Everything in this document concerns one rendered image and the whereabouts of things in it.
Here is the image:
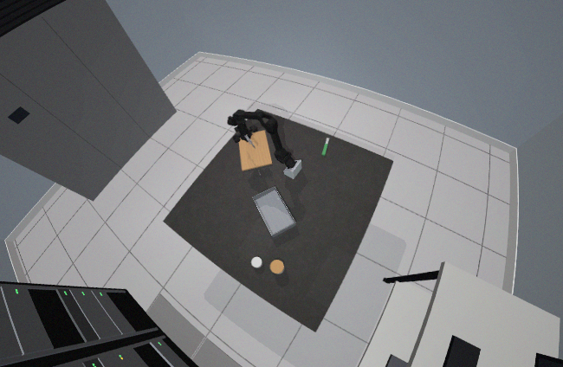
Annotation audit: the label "light brown wooden board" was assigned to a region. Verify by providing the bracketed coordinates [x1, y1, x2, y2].
[239, 130, 272, 171]

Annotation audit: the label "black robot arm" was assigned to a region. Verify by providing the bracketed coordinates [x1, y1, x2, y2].
[227, 110, 297, 169]

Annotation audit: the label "grey roasting tin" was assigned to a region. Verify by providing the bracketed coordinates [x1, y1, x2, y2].
[252, 186, 296, 237]

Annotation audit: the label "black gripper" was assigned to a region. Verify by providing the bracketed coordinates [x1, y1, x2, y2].
[233, 126, 258, 143]

